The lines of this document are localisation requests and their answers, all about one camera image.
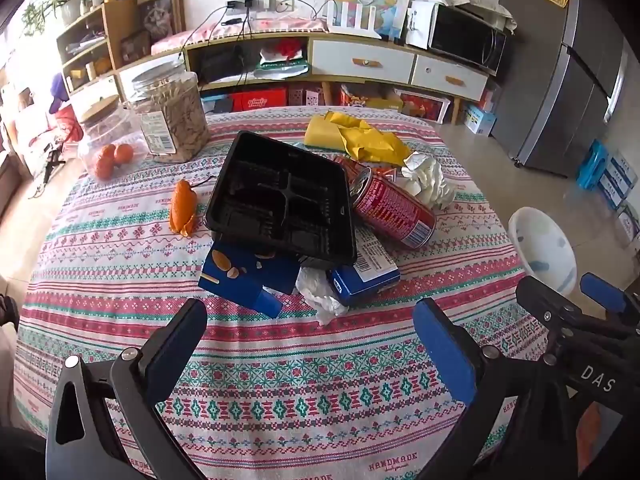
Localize grey refrigerator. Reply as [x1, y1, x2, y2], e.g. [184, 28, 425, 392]
[490, 0, 631, 178]

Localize small jar with wooden lid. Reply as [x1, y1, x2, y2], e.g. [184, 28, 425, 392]
[76, 102, 148, 181]

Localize pink patterned box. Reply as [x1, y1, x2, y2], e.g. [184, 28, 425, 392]
[287, 85, 326, 107]

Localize pink floral cloth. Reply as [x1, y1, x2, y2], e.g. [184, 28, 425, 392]
[150, 17, 328, 56]

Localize blue white box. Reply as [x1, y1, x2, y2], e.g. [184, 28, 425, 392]
[462, 101, 497, 136]

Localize white wooden sideboard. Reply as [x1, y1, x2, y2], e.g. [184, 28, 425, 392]
[115, 30, 491, 126]

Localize black electronic device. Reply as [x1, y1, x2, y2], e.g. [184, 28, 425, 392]
[200, 45, 246, 83]

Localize white paper bag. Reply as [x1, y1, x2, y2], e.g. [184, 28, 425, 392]
[406, 0, 438, 50]

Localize black microwave oven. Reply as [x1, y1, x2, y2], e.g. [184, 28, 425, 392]
[427, 4, 508, 76]

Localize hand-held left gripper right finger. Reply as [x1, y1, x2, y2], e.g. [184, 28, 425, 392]
[412, 297, 581, 480]

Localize orange peel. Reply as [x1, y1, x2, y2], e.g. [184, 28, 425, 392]
[169, 176, 217, 237]

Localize white plastic bin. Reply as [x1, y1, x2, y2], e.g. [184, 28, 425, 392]
[507, 206, 578, 297]

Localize red green paper items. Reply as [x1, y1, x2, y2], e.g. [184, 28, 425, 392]
[252, 40, 308, 81]

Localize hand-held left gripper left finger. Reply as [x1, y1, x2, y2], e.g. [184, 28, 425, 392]
[45, 297, 208, 480]

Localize red flat box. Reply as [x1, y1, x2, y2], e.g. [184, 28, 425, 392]
[232, 87, 288, 112]

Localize framed picture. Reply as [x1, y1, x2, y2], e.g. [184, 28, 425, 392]
[136, 0, 187, 53]

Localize blue snack packet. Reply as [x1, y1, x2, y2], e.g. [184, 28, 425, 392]
[326, 240, 402, 307]

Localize blue plastic container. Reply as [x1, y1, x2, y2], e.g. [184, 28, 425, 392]
[201, 94, 235, 115]

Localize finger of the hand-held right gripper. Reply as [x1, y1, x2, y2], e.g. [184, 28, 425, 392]
[515, 275, 640, 342]
[580, 272, 640, 316]

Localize red drink can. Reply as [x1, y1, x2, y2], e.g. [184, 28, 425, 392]
[349, 166, 437, 250]

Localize colourful printed box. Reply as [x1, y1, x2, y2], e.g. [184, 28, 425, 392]
[340, 84, 386, 107]

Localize crumpled yellow paper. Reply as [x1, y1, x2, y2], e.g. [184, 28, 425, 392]
[305, 111, 412, 167]

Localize white power strip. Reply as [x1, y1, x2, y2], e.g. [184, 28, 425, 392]
[226, 0, 296, 13]

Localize blue white cartons stack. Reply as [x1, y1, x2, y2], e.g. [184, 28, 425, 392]
[575, 139, 640, 211]

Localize dark blue cardboard box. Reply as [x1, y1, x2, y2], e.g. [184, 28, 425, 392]
[197, 242, 301, 318]

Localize large clear snack jar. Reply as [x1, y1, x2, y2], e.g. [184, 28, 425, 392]
[122, 62, 211, 163]

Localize white tissue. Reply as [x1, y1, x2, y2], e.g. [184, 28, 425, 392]
[401, 154, 457, 211]
[295, 266, 351, 326]

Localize black plastic food tray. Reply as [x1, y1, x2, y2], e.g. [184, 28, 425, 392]
[205, 131, 358, 271]

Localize red gift box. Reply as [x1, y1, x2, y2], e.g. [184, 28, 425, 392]
[395, 89, 451, 123]

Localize wooden shelf unit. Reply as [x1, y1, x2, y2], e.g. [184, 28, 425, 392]
[55, 0, 141, 96]

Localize patterned tablecloth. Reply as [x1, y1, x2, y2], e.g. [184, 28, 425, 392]
[12, 105, 551, 480]

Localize white slatted rack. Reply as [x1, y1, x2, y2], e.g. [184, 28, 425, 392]
[327, 0, 386, 38]

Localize map print paper bag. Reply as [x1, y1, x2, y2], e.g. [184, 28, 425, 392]
[325, 0, 408, 41]

